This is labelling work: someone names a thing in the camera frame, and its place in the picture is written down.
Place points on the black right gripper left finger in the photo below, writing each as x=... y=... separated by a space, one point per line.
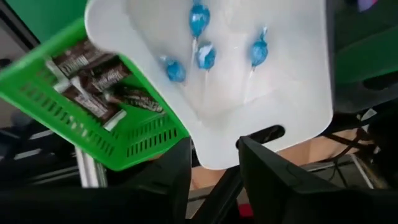
x=161 y=186

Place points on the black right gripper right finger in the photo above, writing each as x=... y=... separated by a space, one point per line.
x=280 y=193

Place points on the brown Hershey's chocolate bar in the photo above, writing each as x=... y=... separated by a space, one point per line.
x=90 y=104
x=136 y=99
x=109 y=77
x=77 y=59

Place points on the blue lollipop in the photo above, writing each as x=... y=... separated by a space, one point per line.
x=176 y=71
x=199 y=18
x=259 y=51
x=206 y=56

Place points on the purple candy packet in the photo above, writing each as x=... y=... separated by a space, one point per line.
x=367 y=4

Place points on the green slotted plastic basket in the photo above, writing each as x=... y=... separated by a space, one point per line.
x=149 y=146

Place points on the white plastic bin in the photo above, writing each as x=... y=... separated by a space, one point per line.
x=280 y=93

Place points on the dark grey translucent bin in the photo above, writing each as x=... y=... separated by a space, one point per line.
x=367 y=56

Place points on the green table mat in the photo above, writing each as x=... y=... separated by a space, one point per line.
x=46 y=15

